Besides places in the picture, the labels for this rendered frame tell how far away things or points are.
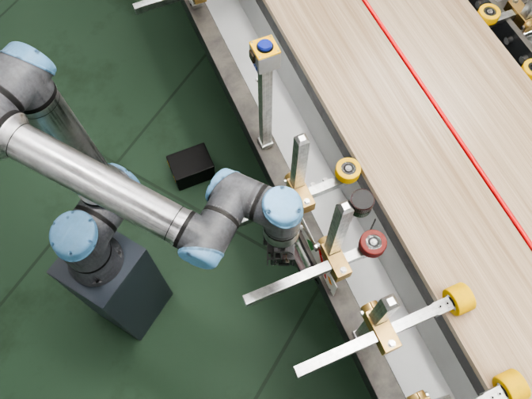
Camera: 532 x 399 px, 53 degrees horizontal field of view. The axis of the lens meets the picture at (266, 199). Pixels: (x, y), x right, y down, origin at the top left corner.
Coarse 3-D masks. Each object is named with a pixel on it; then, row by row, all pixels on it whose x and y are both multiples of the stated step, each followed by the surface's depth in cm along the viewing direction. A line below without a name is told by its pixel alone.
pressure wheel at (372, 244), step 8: (368, 232) 158; (376, 232) 158; (360, 240) 157; (368, 240) 157; (376, 240) 157; (384, 240) 157; (360, 248) 158; (368, 248) 156; (376, 248) 156; (384, 248) 156; (368, 256) 158; (376, 256) 157
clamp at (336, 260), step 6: (318, 240) 162; (324, 240) 161; (324, 246) 160; (324, 252) 160; (342, 252) 159; (324, 258) 163; (330, 258) 158; (336, 258) 158; (342, 258) 158; (330, 264) 158; (336, 264) 157; (342, 264) 157; (348, 264) 157; (336, 270) 157; (348, 270) 157; (336, 276) 156; (342, 276) 156; (348, 276) 160; (336, 282) 160
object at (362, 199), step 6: (354, 192) 133; (360, 192) 133; (366, 192) 133; (354, 198) 133; (360, 198) 133; (366, 198) 133; (372, 198) 133; (354, 204) 132; (360, 204) 132; (366, 204) 132; (354, 216) 136
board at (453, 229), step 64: (320, 0) 198; (384, 0) 198; (448, 0) 198; (320, 64) 185; (384, 64) 185; (448, 64) 185; (512, 64) 185; (384, 128) 174; (512, 128) 174; (384, 192) 164; (448, 192) 164; (512, 192) 164; (448, 256) 155; (512, 256) 155; (448, 320) 148; (512, 320) 147
